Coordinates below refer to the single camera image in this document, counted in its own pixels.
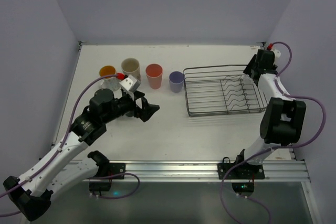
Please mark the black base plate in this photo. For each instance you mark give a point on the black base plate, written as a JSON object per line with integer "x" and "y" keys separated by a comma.
{"x": 116, "y": 169}
{"x": 244, "y": 171}

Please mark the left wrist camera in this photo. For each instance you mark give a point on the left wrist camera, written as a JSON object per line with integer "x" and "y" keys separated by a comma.
{"x": 130, "y": 84}

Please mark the beige patterned mug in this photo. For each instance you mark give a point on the beige patterned mug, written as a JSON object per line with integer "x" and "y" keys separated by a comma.
{"x": 131, "y": 67}

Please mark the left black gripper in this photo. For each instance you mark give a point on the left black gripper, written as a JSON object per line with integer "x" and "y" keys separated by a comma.
{"x": 139, "y": 105}

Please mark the white floral mug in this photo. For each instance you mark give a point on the white floral mug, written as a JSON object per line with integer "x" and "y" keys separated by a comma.
{"x": 109, "y": 81}

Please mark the lavender plastic cup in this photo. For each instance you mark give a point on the lavender plastic cup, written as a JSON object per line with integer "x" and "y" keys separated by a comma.
{"x": 176, "y": 80}

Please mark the pink plastic cup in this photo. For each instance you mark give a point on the pink plastic cup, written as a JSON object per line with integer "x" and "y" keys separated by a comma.
{"x": 154, "y": 74}

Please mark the right controller box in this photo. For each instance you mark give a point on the right controller box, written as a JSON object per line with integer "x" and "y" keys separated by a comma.
{"x": 243, "y": 189}

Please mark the controller box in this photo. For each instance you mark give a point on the controller box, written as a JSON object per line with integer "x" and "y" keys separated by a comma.
{"x": 243, "y": 189}
{"x": 99, "y": 187}

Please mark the aluminium mounting rail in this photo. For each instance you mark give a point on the aluminium mounting rail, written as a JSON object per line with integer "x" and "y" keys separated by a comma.
{"x": 151, "y": 171}

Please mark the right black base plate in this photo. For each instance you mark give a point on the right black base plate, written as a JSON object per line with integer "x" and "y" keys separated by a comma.
{"x": 244, "y": 171}

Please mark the wire dish rack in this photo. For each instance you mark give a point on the wire dish rack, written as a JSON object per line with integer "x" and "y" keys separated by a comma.
{"x": 219, "y": 90}

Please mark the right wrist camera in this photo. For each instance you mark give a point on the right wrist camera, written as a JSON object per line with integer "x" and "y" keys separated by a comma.
{"x": 276, "y": 52}

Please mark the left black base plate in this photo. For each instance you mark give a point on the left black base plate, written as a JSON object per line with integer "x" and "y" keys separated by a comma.
{"x": 116, "y": 169}

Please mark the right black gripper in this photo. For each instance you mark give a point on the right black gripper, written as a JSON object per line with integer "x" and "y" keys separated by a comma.
{"x": 252, "y": 68}

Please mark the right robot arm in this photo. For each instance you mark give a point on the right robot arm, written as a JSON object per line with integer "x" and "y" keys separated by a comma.
{"x": 283, "y": 119}

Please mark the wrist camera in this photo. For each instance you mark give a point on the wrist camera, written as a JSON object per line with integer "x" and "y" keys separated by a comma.
{"x": 130, "y": 84}
{"x": 276, "y": 52}

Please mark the clear glass cup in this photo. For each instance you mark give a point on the clear glass cup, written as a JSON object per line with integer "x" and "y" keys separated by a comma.
{"x": 247, "y": 80}

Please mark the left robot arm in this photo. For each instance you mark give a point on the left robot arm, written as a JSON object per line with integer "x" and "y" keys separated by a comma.
{"x": 33, "y": 191}

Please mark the left controller box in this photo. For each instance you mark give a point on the left controller box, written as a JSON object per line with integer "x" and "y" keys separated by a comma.
{"x": 99, "y": 187}

